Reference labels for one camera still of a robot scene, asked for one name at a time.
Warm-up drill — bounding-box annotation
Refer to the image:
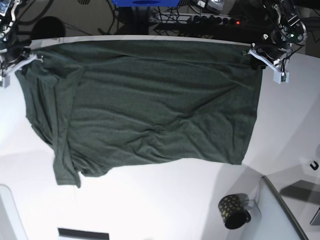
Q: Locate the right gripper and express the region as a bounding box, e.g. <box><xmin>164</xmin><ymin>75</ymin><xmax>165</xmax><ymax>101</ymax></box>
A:
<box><xmin>0</xmin><ymin>39</ymin><xmax>43</xmax><ymax>88</ymax></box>

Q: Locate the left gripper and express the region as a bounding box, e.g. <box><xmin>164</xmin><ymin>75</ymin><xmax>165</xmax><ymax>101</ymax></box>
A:
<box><xmin>242</xmin><ymin>31</ymin><xmax>292</xmax><ymax>83</ymax></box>

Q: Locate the dark green t-shirt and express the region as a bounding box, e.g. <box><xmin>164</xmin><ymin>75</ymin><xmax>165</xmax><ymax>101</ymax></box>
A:
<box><xmin>16</xmin><ymin>40</ymin><xmax>263</xmax><ymax>187</ymax></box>

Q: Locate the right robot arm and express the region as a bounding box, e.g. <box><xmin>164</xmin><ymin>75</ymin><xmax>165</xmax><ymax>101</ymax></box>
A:
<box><xmin>0</xmin><ymin>0</ymin><xmax>43</xmax><ymax>88</ymax></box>

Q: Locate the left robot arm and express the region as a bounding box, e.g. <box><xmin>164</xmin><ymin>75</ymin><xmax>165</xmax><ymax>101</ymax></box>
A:
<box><xmin>242</xmin><ymin>0</ymin><xmax>307</xmax><ymax>84</ymax></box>

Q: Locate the small black hook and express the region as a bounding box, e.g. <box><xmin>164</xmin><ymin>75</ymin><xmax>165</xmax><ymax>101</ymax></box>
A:
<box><xmin>309</xmin><ymin>161</ymin><xmax>320</xmax><ymax>171</ymax></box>

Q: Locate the black power strip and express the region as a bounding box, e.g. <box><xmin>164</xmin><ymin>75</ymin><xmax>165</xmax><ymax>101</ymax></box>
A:
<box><xmin>149</xmin><ymin>12</ymin><xmax>242</xmax><ymax>26</ymax></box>

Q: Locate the blue box with oval hole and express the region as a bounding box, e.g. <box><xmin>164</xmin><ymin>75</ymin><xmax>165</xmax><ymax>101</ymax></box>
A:
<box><xmin>111</xmin><ymin>0</ymin><xmax>180</xmax><ymax>7</ymax></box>

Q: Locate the black mug with gold dots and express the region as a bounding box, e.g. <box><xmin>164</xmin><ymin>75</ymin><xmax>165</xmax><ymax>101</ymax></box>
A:
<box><xmin>218</xmin><ymin>194</ymin><xmax>251</xmax><ymax>230</ymax></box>

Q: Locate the grey metal side table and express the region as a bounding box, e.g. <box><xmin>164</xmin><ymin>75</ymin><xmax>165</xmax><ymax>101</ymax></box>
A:
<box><xmin>258</xmin><ymin>176</ymin><xmax>320</xmax><ymax>240</ymax></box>

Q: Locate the white rounded panel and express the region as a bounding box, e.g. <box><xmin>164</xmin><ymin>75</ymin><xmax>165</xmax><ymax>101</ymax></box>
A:
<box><xmin>0</xmin><ymin>184</ymin><xmax>28</xmax><ymax>240</ymax></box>

